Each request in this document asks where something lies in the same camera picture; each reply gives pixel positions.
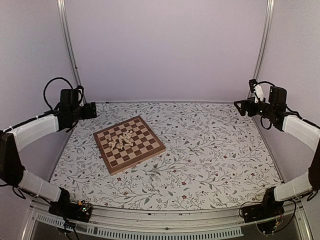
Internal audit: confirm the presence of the front aluminium rail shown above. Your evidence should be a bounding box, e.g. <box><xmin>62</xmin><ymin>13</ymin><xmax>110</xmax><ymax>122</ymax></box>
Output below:
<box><xmin>21</xmin><ymin>200</ymin><xmax>316</xmax><ymax>240</ymax></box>

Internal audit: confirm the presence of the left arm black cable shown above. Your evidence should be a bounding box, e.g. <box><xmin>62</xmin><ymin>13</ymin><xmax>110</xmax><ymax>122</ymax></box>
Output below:
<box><xmin>42</xmin><ymin>76</ymin><xmax>76</xmax><ymax>111</ymax></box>

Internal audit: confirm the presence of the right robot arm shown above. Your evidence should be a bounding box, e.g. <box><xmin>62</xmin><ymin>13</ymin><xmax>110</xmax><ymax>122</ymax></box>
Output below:
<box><xmin>233</xmin><ymin>83</ymin><xmax>320</xmax><ymax>218</ymax></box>

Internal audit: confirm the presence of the right aluminium frame post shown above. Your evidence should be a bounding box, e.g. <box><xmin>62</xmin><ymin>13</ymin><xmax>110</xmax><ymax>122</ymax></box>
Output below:
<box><xmin>246</xmin><ymin>0</ymin><xmax>276</xmax><ymax>101</ymax></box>

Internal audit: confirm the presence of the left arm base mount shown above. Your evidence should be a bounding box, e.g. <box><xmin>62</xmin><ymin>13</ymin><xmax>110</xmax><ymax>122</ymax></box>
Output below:
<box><xmin>48</xmin><ymin>200</ymin><xmax>93</xmax><ymax>223</ymax></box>

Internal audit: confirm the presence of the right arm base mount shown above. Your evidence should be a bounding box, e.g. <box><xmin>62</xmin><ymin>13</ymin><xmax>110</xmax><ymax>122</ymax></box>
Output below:
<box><xmin>238</xmin><ymin>200</ymin><xmax>285</xmax><ymax>223</ymax></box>

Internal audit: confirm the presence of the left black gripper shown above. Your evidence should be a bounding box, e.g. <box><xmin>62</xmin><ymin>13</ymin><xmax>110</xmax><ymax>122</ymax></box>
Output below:
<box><xmin>70</xmin><ymin>101</ymin><xmax>97</xmax><ymax>122</ymax></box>

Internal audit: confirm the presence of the left aluminium frame post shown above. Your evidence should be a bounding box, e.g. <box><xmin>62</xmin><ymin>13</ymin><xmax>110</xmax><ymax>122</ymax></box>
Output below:
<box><xmin>56</xmin><ymin>0</ymin><xmax>87</xmax><ymax>106</ymax></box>

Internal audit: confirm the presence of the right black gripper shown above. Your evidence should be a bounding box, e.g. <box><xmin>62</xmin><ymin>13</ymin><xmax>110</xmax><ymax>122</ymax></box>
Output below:
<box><xmin>234</xmin><ymin>97</ymin><xmax>276</xmax><ymax>119</ymax></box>

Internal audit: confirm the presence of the aluminium frame post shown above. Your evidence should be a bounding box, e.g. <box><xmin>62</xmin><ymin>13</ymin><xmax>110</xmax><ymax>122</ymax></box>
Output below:
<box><xmin>246</xmin><ymin>0</ymin><xmax>276</xmax><ymax>101</ymax></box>
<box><xmin>56</xmin><ymin>0</ymin><xmax>87</xmax><ymax>106</ymax></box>

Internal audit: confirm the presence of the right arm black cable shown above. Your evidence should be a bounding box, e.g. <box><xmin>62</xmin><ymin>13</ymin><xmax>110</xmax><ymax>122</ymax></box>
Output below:
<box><xmin>259</xmin><ymin>114</ymin><xmax>273</xmax><ymax>130</ymax></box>

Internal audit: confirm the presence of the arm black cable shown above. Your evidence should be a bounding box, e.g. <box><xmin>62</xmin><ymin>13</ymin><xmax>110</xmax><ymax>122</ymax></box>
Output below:
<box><xmin>259</xmin><ymin>114</ymin><xmax>273</xmax><ymax>130</ymax></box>
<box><xmin>42</xmin><ymin>76</ymin><xmax>76</xmax><ymax>111</ymax></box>

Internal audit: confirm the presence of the wooden chess board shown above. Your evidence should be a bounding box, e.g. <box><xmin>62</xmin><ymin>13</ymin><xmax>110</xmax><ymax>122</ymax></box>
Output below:
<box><xmin>93</xmin><ymin>116</ymin><xmax>166</xmax><ymax>176</ymax></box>

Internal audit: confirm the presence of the floral patterned table mat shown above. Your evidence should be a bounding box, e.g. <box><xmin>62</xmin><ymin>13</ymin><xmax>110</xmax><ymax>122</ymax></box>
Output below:
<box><xmin>50</xmin><ymin>103</ymin><xmax>282</xmax><ymax>211</ymax></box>

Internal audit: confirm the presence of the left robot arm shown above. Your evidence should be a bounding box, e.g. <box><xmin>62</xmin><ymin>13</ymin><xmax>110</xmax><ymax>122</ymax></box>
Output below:
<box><xmin>0</xmin><ymin>86</ymin><xmax>97</xmax><ymax>217</ymax></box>

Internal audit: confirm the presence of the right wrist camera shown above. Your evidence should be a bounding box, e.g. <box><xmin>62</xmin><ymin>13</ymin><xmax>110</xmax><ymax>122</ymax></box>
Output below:
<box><xmin>248</xmin><ymin>79</ymin><xmax>265</xmax><ymax>104</ymax></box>

